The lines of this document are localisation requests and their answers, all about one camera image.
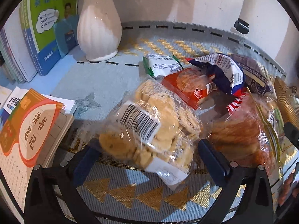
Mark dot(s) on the white ribbed ceramic vase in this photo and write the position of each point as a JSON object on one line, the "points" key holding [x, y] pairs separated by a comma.
{"points": [[99, 30]]}

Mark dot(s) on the green white snack packet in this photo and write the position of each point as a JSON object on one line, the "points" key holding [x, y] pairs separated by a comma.
{"points": [[158, 66]]}

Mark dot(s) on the orange notebook lying flat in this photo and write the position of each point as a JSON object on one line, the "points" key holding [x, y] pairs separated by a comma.
{"points": [[32, 127]]}

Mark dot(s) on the clear bag of crackers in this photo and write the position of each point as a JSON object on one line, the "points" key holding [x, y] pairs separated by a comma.
{"points": [[154, 129]]}

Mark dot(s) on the red striped bread bag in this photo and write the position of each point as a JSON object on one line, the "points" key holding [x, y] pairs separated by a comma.
{"points": [[237, 102]]}

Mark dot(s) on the white lamp pole black clamp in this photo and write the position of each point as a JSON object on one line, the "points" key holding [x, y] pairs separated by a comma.
{"points": [[241, 25]]}

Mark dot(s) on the person's right hand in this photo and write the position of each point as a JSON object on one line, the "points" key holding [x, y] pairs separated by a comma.
{"points": [[287, 191]]}

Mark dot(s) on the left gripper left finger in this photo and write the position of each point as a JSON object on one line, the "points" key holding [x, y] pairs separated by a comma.
{"points": [[41, 204]]}

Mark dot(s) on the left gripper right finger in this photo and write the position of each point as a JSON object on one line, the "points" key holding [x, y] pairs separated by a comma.
{"points": [[256, 205]]}

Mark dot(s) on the blue white snack bag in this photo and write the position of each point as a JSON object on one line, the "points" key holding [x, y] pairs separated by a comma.
{"points": [[227, 75]]}

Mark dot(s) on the red wrapped round bun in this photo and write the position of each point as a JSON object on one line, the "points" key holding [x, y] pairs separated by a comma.
{"points": [[191, 85]]}

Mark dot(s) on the green blue upright book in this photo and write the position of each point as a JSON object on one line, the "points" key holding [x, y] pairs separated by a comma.
{"points": [[50, 28]]}

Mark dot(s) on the sliced bread loaf bag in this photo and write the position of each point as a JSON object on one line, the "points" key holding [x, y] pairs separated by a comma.
{"points": [[250, 136]]}

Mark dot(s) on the purple white snack bag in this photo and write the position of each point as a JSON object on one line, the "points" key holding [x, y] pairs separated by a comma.
{"points": [[257, 78]]}

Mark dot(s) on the stack of upright white books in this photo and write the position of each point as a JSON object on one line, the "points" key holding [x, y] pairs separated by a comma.
{"points": [[14, 49]]}

